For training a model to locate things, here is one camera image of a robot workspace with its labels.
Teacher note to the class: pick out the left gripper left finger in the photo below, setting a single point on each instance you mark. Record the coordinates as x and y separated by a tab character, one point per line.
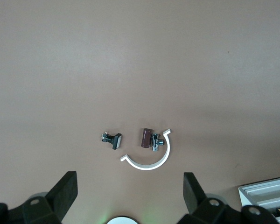
60	196

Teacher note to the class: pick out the black square push button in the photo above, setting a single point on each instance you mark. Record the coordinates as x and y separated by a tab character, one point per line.
117	141

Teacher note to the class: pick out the brown table cover sheet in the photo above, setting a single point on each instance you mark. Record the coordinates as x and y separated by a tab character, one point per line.
130	70

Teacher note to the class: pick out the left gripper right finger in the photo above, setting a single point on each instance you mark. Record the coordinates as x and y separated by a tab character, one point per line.
196	200

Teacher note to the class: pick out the small brown clip part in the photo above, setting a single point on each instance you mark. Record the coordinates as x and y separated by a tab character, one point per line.
145	137

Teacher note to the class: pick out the white drawer cabinet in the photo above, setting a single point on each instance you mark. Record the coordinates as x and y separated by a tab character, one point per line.
259	191

